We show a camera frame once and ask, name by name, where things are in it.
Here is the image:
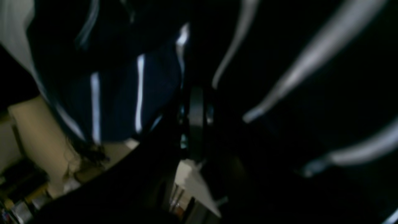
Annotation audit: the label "navy white striped t-shirt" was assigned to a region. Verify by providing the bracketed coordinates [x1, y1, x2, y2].
[27, 0, 397, 224]

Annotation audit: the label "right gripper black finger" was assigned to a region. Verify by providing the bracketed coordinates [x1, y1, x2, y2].
[31, 88, 194, 224]

